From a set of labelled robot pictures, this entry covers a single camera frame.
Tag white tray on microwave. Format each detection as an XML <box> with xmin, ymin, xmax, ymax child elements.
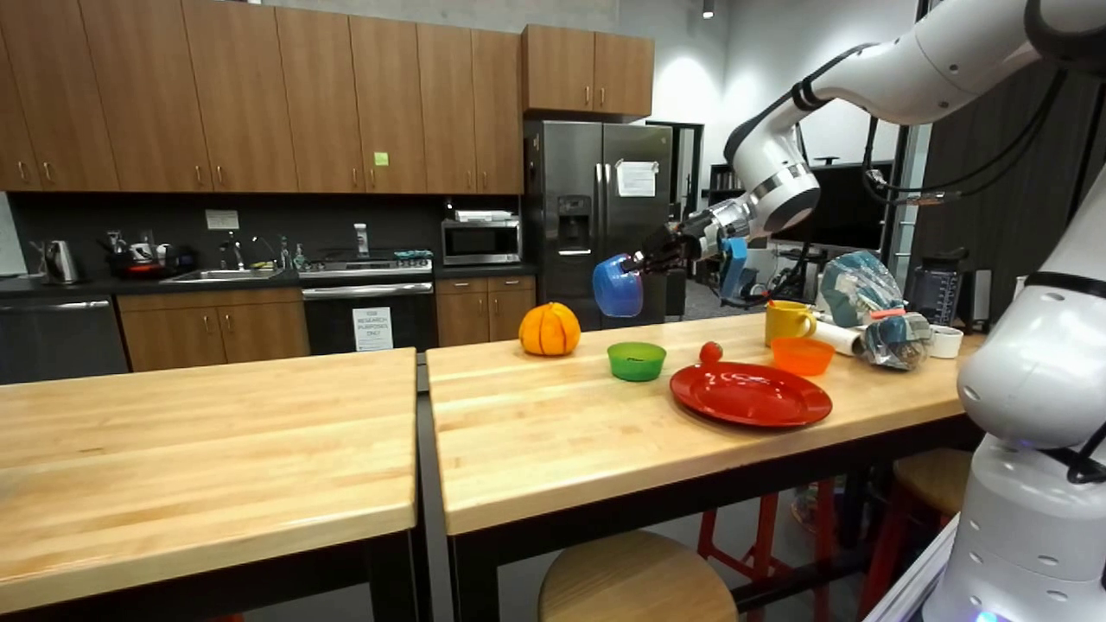
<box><xmin>450</xmin><ymin>204</ymin><xmax>520</xmax><ymax>227</ymax></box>

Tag kitchen sink with faucet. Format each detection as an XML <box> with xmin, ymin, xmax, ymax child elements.
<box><xmin>159</xmin><ymin>234</ymin><xmax>284</xmax><ymax>289</ymax></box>

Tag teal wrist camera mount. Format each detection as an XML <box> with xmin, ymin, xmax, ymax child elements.
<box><xmin>718</xmin><ymin>234</ymin><xmax>758</xmax><ymax>309</ymax></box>

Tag narrow brown lower cabinet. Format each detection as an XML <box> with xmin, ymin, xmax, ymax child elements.
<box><xmin>430</xmin><ymin>274</ymin><xmax>539</xmax><ymax>351</ymax></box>

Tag yellow mug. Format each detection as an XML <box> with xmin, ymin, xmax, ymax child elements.
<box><xmin>760</xmin><ymin>296</ymin><xmax>822</xmax><ymax>351</ymax></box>

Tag crumpled clear plastic bag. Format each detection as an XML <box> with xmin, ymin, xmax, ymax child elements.
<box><xmin>812</xmin><ymin>248</ymin><xmax>933</xmax><ymax>374</ymax></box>

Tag wooden stool with red legs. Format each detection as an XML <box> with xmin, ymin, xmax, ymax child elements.
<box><xmin>859</xmin><ymin>447</ymin><xmax>977</xmax><ymax>617</ymax></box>

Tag black box device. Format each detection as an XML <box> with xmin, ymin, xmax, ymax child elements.
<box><xmin>910</xmin><ymin>257</ymin><xmax>966</xmax><ymax>330</ymax></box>

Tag wide brown lower cabinet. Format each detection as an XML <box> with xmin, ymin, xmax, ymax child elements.
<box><xmin>115</xmin><ymin>287</ymin><xmax>312</xmax><ymax>374</ymax></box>

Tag purple plastic bowl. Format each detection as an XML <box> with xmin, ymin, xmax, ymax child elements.
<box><xmin>586</xmin><ymin>251</ymin><xmax>651</xmax><ymax>324</ymax></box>

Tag grey upright device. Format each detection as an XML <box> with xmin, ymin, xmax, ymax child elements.
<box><xmin>966</xmin><ymin>265</ymin><xmax>994</xmax><ymax>333</ymax></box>

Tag green plastic bowl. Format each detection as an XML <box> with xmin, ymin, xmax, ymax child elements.
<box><xmin>603</xmin><ymin>340</ymin><xmax>669</xmax><ymax>386</ymax></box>

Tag stainless steel fridge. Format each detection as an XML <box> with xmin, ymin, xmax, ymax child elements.
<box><xmin>520</xmin><ymin>119</ymin><xmax>677</xmax><ymax>333</ymax></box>

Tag white board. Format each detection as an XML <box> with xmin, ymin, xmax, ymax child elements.
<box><xmin>0</xmin><ymin>188</ymin><xmax>26</xmax><ymax>279</ymax></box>

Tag white tape roll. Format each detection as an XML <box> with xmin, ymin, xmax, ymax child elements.
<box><xmin>922</xmin><ymin>321</ymin><xmax>966</xmax><ymax>363</ymax></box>

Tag black dishwasher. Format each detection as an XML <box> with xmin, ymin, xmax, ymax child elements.
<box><xmin>0</xmin><ymin>293</ymin><xmax>130</xmax><ymax>386</ymax></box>

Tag brown wooden upper cabinets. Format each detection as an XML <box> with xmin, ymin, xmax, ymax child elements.
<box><xmin>0</xmin><ymin>0</ymin><xmax>528</xmax><ymax>197</ymax></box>

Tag silver microwave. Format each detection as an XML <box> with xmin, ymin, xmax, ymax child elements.
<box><xmin>440</xmin><ymin>218</ymin><xmax>526</xmax><ymax>270</ymax></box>

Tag silver electric kettle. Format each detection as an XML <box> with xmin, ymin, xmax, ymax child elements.
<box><xmin>41</xmin><ymin>234</ymin><xmax>83</xmax><ymax>287</ymax></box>

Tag red metal stool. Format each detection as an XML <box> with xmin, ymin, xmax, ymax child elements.
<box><xmin>695</xmin><ymin>476</ymin><xmax>842</xmax><ymax>622</ymax></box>

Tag white paper on oven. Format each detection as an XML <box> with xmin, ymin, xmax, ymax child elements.
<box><xmin>350</xmin><ymin>306</ymin><xmax>396</xmax><ymax>354</ymax></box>

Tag white paper roll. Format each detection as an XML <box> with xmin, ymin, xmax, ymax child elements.
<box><xmin>812</xmin><ymin>319</ymin><xmax>867</xmax><ymax>359</ymax></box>

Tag black wall monitor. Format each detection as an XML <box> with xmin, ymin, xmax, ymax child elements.
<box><xmin>804</xmin><ymin>159</ymin><xmax>896</xmax><ymax>251</ymax></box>

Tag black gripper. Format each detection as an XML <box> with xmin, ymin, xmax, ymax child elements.
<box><xmin>629</xmin><ymin>218</ymin><xmax>725</xmax><ymax>283</ymax></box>

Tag black oven with stovetop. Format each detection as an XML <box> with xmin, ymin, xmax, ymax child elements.
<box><xmin>296</xmin><ymin>257</ymin><xmax>440</xmax><ymax>357</ymax></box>

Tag red plate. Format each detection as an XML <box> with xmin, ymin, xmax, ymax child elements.
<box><xmin>667</xmin><ymin>359</ymin><xmax>837</xmax><ymax>431</ymax></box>

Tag red countertop appliance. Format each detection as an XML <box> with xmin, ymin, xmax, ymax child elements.
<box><xmin>102</xmin><ymin>227</ymin><xmax>176</xmax><ymax>283</ymax></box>

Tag round wooden stool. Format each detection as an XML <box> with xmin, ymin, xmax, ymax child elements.
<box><xmin>534</xmin><ymin>528</ymin><xmax>743</xmax><ymax>622</ymax></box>

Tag orange toy pumpkin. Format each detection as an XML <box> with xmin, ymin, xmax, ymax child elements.
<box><xmin>516</xmin><ymin>301</ymin><xmax>584</xmax><ymax>359</ymax></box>

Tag orange plastic bowl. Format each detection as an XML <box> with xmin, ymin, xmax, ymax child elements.
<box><xmin>771</xmin><ymin>334</ymin><xmax>838</xmax><ymax>382</ymax></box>

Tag brown cabinet above fridge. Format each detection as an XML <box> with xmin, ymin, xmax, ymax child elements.
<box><xmin>520</xmin><ymin>25</ymin><xmax>655</xmax><ymax>120</ymax></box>

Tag white paper on fridge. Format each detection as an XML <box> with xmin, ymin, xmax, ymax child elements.
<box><xmin>616</xmin><ymin>159</ymin><xmax>660</xmax><ymax>202</ymax></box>

